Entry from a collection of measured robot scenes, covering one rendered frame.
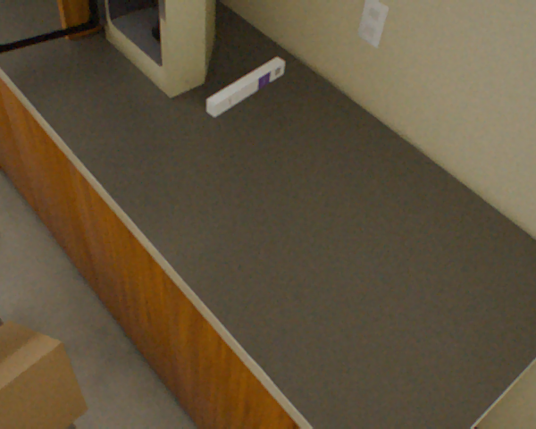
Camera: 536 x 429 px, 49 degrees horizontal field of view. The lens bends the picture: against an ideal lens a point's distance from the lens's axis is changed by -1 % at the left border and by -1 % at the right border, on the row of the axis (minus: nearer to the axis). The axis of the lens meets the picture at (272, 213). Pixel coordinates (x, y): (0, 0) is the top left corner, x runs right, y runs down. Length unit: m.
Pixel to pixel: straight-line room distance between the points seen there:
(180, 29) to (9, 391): 0.93
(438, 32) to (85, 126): 0.86
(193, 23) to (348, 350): 0.85
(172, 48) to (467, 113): 0.72
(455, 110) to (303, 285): 0.57
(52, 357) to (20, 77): 0.97
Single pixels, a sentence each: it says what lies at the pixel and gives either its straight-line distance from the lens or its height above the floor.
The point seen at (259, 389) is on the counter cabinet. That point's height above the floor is 0.78.
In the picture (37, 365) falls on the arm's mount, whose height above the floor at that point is 1.17.
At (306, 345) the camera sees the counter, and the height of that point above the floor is 0.94.
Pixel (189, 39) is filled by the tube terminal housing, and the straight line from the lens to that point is 1.51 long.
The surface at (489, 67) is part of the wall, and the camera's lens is 1.37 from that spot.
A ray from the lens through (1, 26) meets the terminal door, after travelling 1.67.
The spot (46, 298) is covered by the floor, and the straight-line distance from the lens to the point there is 2.34.
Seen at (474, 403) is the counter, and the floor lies 0.94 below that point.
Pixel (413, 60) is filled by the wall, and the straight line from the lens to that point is 1.49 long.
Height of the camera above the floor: 1.93
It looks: 50 degrees down
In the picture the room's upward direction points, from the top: 8 degrees clockwise
